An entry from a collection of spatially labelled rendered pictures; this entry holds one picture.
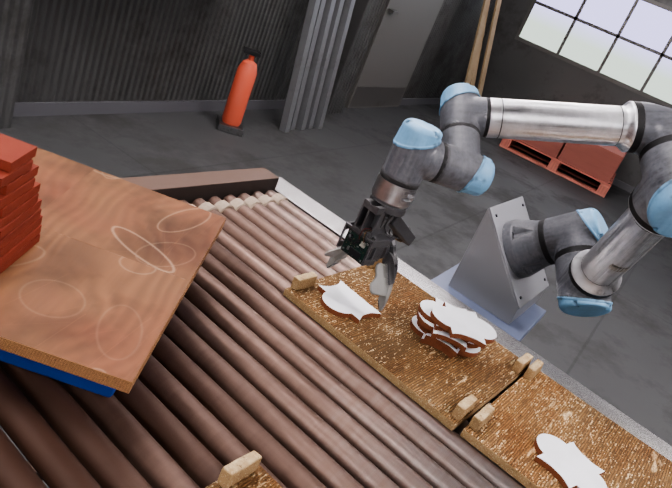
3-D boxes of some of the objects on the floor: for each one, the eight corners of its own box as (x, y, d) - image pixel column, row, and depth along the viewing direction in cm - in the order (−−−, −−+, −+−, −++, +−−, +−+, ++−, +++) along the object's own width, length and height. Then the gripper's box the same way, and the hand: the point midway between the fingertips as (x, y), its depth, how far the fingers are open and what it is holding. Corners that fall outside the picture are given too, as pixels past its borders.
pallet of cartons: (616, 188, 839) (637, 153, 819) (601, 199, 752) (625, 160, 733) (516, 137, 892) (534, 103, 872) (492, 142, 806) (511, 104, 786)
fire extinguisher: (226, 120, 508) (251, 44, 484) (253, 136, 498) (279, 59, 474) (203, 121, 486) (227, 41, 462) (230, 138, 476) (256, 57, 452)
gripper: (335, 175, 123) (298, 264, 131) (413, 231, 113) (368, 324, 120) (363, 175, 130) (326, 260, 137) (440, 228, 119) (395, 316, 127)
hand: (354, 288), depth 131 cm, fingers open, 14 cm apart
